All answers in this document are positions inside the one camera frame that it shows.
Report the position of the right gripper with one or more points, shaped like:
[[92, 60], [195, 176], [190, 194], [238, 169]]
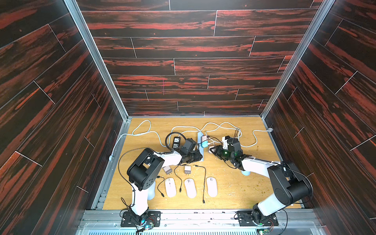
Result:
[[223, 153]]

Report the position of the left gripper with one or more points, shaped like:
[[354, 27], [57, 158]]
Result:
[[197, 156]]

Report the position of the pink mouse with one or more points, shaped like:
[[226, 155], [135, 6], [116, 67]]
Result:
[[170, 187], [212, 189], [190, 188]]

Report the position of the white mouse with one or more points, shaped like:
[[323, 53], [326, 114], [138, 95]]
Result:
[[151, 191]]

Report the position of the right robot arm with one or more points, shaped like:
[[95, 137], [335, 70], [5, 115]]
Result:
[[288, 183]]

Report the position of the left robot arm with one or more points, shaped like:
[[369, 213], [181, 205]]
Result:
[[144, 170]]

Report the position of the light blue mouse right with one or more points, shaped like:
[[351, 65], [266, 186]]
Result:
[[246, 173]]

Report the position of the teal adapter on white strip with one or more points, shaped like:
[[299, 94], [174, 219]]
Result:
[[204, 144]]

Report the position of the black power strip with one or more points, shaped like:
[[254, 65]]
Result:
[[176, 142]]

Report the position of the white power strip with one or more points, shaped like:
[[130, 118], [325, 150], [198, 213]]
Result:
[[200, 139]]

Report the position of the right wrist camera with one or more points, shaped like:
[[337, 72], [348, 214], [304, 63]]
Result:
[[226, 142]]

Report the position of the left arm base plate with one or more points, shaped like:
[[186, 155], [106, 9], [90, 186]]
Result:
[[148, 220]]

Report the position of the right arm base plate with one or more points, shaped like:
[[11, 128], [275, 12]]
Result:
[[255, 218]]

